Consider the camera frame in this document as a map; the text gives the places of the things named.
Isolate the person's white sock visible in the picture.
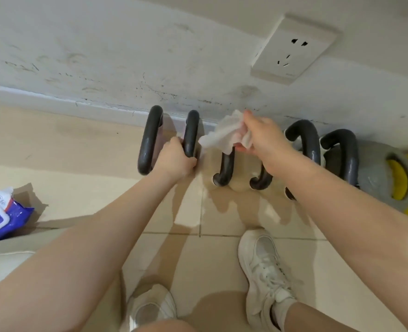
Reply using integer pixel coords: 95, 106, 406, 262
271, 296, 297, 329

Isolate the person's leg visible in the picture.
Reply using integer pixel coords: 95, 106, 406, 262
131, 318, 198, 332
283, 300, 362, 332

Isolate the person's left leg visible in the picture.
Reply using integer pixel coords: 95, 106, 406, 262
131, 318, 198, 332

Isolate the person's left hand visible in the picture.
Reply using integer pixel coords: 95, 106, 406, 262
154, 136, 198, 186

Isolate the white wall socket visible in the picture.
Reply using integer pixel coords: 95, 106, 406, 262
251, 14, 339, 86

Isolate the person's white right shoe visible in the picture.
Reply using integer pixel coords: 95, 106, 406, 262
238, 228, 304, 331

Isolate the white wet wipe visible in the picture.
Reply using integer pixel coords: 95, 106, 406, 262
198, 110, 253, 156

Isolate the person's white left shoe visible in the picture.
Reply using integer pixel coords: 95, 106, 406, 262
126, 284, 178, 332

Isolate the blue wet wipes packet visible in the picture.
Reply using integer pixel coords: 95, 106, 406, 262
0, 187, 35, 244

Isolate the black push-up bar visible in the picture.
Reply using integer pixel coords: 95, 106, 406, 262
284, 119, 322, 201
137, 105, 164, 176
320, 129, 360, 189
182, 110, 200, 159
249, 165, 274, 191
212, 148, 236, 187

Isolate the person's left forearm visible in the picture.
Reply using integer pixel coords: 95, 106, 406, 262
0, 169, 181, 332

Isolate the person's white shoe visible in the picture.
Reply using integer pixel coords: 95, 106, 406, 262
126, 284, 178, 332
238, 228, 304, 331

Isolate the grey kettlebell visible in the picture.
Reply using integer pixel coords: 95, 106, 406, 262
323, 141, 408, 213

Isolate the person's right leg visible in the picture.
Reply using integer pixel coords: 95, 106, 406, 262
283, 300, 362, 332

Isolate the person's right forearm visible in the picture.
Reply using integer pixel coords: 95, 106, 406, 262
263, 148, 408, 332

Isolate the person's right hand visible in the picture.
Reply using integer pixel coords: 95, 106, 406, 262
233, 110, 295, 168

